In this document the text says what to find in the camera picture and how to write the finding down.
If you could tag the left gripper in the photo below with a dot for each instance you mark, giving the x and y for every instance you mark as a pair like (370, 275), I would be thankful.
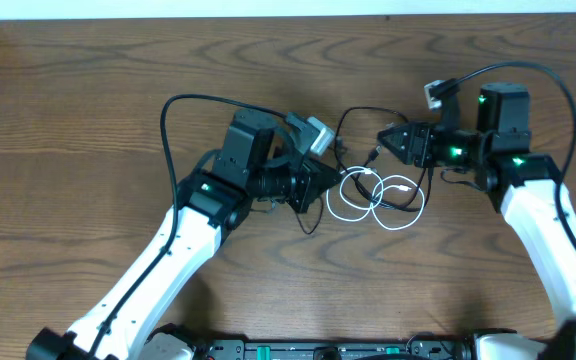
(301, 185)

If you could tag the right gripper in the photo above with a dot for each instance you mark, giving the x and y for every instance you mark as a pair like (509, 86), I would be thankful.
(424, 145)

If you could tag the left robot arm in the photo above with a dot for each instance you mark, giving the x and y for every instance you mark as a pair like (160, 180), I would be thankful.
(261, 159)

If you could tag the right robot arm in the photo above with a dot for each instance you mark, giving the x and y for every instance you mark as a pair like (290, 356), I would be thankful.
(526, 188)

